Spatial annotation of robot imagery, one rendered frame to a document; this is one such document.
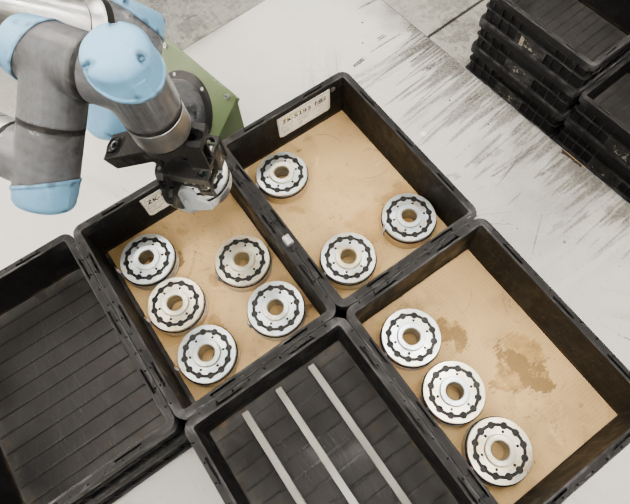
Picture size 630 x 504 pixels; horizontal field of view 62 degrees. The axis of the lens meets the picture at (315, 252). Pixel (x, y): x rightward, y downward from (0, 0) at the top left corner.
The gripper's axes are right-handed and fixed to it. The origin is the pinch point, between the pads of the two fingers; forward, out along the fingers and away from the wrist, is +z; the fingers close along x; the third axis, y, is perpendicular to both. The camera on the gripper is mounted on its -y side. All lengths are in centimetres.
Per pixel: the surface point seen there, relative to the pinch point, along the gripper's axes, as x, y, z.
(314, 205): 8.3, 17.9, 18.0
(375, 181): 15.5, 29.0, 18.7
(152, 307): -17.5, -6.6, 12.6
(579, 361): -15, 67, 14
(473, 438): -30, 50, 12
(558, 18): 100, 77, 60
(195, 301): -15.2, 0.7, 12.8
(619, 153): 58, 98, 66
